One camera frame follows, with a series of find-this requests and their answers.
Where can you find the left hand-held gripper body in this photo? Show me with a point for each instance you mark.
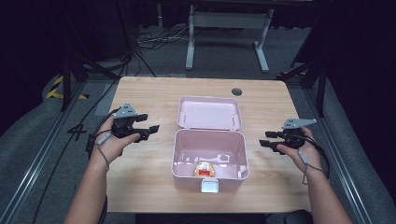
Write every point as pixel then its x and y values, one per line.
pixel 124 124

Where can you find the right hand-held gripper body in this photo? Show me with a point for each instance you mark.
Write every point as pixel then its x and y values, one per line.
pixel 294 137

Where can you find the pink storage box with lid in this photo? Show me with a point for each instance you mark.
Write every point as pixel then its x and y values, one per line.
pixel 208 143

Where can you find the person's right hand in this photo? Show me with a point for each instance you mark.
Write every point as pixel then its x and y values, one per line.
pixel 303 155

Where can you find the person's left hand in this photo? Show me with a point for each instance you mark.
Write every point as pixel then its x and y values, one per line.
pixel 112 149

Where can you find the black metal stand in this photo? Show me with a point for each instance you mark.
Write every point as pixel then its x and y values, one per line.
pixel 320 90

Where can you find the round yellow snack packet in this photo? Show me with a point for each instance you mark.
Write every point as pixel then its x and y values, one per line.
pixel 204 170

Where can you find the black tripod stand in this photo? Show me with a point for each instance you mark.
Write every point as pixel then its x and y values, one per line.
pixel 66 81

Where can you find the yellow black hazard tape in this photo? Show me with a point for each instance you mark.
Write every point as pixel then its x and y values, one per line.
pixel 56 91

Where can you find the person's dark clothed legs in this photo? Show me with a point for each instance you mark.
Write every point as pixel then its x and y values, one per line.
pixel 289 217

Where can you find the aluminium floor rail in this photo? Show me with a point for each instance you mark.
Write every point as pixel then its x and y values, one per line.
pixel 339 161
pixel 37 155

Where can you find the white metal desk frame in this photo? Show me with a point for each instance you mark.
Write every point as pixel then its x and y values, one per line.
pixel 229 20

